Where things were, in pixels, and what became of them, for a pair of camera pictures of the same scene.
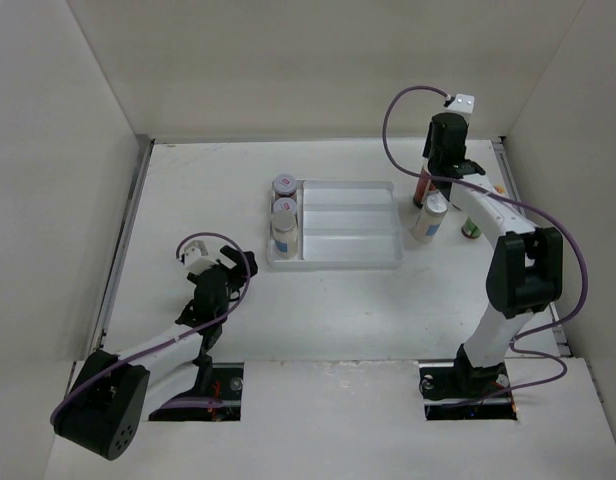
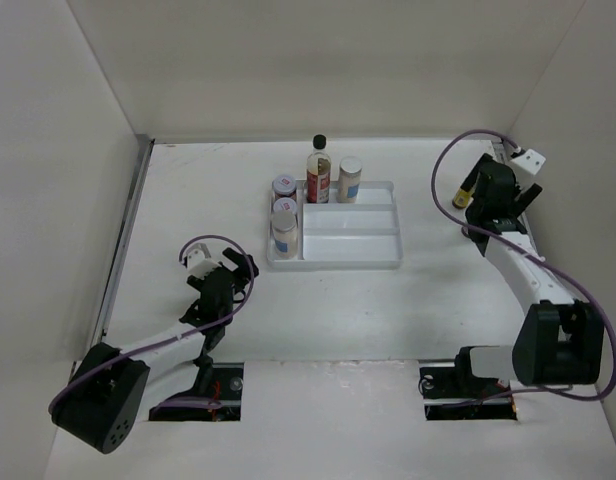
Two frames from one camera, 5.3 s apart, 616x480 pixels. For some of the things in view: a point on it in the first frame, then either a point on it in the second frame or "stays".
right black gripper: [428, 143] to [523, 201]
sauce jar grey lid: [285, 204] stays
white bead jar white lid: [430, 218] to [349, 179]
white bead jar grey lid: [285, 234] stays
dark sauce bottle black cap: [422, 188] to [318, 172]
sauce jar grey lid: [284, 186] stays
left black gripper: [240, 261] stays
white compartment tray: [342, 224] stays
